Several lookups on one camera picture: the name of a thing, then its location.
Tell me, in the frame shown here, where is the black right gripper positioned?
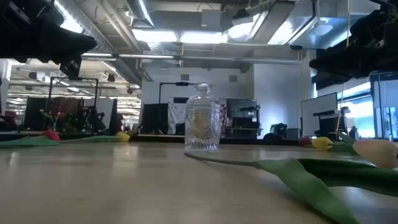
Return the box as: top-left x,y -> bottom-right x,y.
309,0 -> 398,78

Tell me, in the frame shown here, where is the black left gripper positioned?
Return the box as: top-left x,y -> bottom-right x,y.
0,0 -> 97,80

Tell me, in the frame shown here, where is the yellow artificial tulip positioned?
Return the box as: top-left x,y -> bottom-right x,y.
60,131 -> 131,144
312,130 -> 358,154

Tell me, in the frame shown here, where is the peach artificial tulip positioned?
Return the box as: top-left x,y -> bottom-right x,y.
183,139 -> 398,224

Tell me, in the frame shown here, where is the clear ribbed glass vase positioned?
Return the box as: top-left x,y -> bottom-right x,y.
184,83 -> 221,153

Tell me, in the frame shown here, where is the white board panel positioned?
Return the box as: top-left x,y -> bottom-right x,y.
300,92 -> 339,138

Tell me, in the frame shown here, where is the background flower bouquet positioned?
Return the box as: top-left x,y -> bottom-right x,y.
42,110 -> 68,131

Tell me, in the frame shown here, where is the black equipment rack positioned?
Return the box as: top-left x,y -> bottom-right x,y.
313,107 -> 351,139

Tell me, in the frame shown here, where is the horizontal silver ceiling pipe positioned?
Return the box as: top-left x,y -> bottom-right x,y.
80,52 -> 301,65

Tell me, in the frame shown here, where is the black office chair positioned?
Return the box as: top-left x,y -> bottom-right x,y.
264,123 -> 289,140

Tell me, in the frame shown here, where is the black partition panel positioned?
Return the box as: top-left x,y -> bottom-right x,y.
141,103 -> 169,135

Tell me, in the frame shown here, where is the black gantry stand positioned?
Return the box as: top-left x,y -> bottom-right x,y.
159,82 -> 196,105

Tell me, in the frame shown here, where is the white hanging cloth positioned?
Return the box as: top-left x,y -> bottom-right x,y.
167,98 -> 187,135

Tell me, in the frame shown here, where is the black equipment cabinet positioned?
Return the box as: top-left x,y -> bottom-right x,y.
226,98 -> 261,139

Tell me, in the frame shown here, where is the red white patterned cloth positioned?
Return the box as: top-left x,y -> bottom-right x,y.
219,98 -> 228,138

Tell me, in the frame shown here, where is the grey ceiling unit box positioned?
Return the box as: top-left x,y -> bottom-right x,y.
201,8 -> 221,29

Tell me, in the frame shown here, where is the black tubular frame stand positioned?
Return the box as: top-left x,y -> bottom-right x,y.
48,77 -> 100,133

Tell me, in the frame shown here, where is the ribbed silver air duct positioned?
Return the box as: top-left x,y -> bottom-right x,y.
52,0 -> 144,85

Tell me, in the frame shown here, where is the hanging beige cord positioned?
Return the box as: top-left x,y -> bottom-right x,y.
335,0 -> 351,131

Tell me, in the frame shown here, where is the smooth silver ceiling duct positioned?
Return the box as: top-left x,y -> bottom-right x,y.
126,0 -> 155,28

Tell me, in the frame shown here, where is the black table frame rail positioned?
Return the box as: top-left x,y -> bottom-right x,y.
0,130 -> 315,146

